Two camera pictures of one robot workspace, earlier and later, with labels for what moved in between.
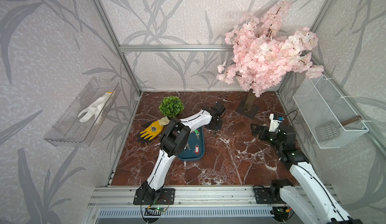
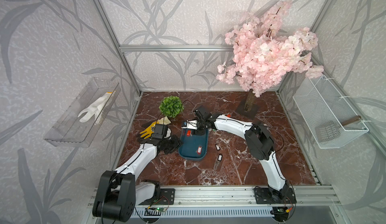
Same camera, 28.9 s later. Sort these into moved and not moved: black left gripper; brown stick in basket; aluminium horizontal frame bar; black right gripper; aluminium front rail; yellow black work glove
Moved: black left gripper; black right gripper
Not moved: aluminium front rail; brown stick in basket; yellow black work glove; aluminium horizontal frame bar
